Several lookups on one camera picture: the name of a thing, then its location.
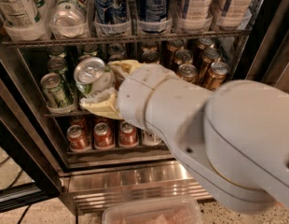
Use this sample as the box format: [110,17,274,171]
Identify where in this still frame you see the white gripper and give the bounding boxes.
[79,60,177,130]

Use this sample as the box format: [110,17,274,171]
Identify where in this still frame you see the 7up can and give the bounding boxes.
[74,57,115,98]
[50,0,89,39]

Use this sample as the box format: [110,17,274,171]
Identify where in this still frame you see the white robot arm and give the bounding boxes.
[81,60,289,214]

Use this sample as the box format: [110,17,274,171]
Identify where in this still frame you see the red can front right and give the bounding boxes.
[118,121,138,147]

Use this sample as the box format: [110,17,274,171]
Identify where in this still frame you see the red can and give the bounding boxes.
[67,125,90,152]
[93,122,115,150]
[118,121,138,147]

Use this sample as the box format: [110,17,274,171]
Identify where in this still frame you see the red can front middle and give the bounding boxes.
[93,122,115,150]

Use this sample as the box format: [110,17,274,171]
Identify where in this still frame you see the green can front left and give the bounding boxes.
[40,73,74,108]

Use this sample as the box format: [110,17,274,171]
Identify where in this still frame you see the red can front left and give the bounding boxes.
[67,125,90,152]

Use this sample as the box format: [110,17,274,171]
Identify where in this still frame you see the blue Pepsi can with face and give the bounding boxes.
[94,0,129,35]

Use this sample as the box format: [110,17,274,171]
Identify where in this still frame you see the gold can front middle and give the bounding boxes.
[177,63,198,83]

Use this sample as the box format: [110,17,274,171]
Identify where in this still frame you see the gold can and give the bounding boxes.
[202,62,229,91]
[177,63,198,83]

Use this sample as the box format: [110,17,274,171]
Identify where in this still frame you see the dark blue Pepsi can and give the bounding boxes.
[136,0,170,34]

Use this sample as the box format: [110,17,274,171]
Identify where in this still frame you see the gold can front right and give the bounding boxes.
[202,62,229,91]

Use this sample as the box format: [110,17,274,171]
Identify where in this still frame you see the stainless fridge base grille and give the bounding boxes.
[60,161,212,215]

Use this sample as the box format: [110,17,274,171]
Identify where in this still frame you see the open fridge door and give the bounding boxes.
[0,61,62,213]

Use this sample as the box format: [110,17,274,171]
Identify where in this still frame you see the white can rightmost on shelf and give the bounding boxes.
[212,0,252,31]

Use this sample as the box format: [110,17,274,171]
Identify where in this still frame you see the water bottle left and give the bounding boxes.
[143,131,162,146]

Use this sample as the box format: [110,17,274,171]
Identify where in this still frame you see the clear plastic container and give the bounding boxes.
[102,195,204,224]

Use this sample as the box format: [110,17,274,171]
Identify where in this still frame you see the top wire shelf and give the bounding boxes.
[1,29,251,48]

